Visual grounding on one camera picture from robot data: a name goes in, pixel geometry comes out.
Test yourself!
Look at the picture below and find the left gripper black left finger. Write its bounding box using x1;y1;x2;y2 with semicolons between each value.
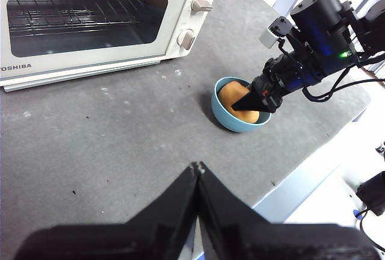
14;163;202;260

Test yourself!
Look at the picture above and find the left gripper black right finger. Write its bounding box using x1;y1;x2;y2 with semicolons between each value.
197;161;380;260

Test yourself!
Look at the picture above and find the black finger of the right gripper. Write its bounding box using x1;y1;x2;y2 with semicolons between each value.
231;84;267;113

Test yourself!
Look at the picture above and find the brown potato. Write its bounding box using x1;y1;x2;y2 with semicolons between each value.
218;81;261;123

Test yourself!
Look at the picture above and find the blue ribbed bowl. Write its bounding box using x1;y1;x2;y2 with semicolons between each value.
211;76;273;134

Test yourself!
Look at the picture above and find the beige oven knob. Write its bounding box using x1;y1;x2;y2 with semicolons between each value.
176;28;196;51
191;0;214;13

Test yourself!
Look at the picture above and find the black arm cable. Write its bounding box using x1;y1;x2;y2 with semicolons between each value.
301;52;385;103

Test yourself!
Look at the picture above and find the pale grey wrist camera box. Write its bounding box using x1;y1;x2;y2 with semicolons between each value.
259;16;286;49

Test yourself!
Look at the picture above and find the black device with cable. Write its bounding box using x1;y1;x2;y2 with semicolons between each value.
356;170;385;217

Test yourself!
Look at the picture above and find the oven wire rack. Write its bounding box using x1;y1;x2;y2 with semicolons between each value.
7;0;144;37

